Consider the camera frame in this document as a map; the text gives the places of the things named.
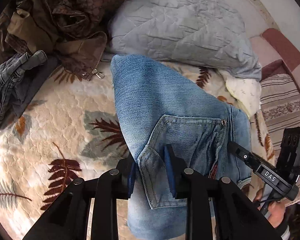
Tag light blue denim jeans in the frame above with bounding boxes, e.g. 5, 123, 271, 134
110, 55, 251, 239

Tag right hand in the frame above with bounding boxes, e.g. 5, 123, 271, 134
268, 201, 286, 228

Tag striped floral bed cover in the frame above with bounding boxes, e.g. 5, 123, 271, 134
259, 73, 300, 205

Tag white patterned pillow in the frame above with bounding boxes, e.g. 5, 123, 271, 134
219, 70, 262, 118

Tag leaf pattern fleece blanket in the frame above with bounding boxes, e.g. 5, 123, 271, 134
0, 60, 276, 240

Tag dark grey denim garment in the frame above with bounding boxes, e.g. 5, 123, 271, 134
0, 50, 58, 130

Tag grey quilted pillow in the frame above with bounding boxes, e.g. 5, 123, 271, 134
107, 0, 262, 80

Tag brown jacket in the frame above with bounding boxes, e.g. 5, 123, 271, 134
0, 0, 125, 82

